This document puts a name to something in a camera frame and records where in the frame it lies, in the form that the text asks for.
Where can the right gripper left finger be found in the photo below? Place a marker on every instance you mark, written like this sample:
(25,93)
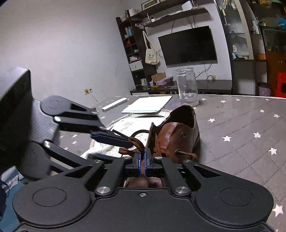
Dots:
(137,163)

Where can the white paper notebook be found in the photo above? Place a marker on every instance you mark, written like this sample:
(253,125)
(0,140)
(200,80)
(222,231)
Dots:
(147,105)

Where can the white rectangular bar device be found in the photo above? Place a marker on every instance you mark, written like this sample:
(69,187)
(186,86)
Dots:
(114,104)

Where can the black flat screen television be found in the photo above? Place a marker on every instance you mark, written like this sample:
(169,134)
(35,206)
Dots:
(189,46)

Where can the grey star pattern table cover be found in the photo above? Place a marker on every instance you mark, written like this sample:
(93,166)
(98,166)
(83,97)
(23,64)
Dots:
(240,135)

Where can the glass display cabinet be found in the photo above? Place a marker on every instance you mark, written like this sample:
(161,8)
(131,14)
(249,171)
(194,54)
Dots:
(245,46)

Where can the purple patterned bin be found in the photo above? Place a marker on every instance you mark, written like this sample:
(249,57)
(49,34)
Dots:
(264,89)

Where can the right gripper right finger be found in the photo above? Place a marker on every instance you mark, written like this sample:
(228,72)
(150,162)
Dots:
(148,162)

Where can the dark low tv bench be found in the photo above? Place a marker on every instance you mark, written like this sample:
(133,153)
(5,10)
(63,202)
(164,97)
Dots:
(217,87)

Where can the brown shoelace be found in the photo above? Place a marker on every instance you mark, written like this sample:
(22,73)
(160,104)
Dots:
(138,142)

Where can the cardboard box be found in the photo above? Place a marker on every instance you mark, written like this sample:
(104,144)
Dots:
(159,76)

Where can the red plastic stool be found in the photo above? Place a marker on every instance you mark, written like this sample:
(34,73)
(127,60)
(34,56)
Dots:
(280,86)

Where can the brown leather shoe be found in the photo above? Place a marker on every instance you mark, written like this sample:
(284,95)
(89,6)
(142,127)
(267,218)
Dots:
(184,114)

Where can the beige canvas tote bag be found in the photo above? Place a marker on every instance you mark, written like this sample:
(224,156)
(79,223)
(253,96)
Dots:
(151,53)

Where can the dark wooden shelf unit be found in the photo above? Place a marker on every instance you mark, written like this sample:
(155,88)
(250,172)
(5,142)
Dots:
(132,35)

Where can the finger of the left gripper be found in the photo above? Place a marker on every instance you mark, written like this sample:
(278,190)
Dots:
(73,117)
(60,160)

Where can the clear glass jar mug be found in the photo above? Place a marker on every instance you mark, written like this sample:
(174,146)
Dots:
(187,86)

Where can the white worn towel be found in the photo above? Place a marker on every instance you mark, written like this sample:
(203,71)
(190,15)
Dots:
(126,125)

